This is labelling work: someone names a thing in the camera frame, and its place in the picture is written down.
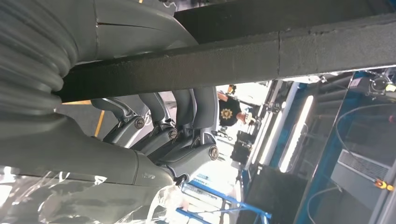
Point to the grey vent unit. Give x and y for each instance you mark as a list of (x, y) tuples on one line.
[(355, 179)]

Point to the small orange object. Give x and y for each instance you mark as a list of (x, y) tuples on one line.
[(382, 185)]

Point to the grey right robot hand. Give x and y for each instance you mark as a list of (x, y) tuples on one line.
[(77, 148)]

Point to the clear plastic film wrap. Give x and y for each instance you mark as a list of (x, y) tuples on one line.
[(77, 204)]

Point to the ceiling light strip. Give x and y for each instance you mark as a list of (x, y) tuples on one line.
[(270, 139), (295, 136)]

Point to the blue metal shelf rack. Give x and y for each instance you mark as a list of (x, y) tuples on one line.
[(216, 196)]

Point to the person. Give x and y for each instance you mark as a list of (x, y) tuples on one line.
[(228, 114)]

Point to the black mounted device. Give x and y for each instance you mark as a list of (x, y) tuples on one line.
[(362, 85)]

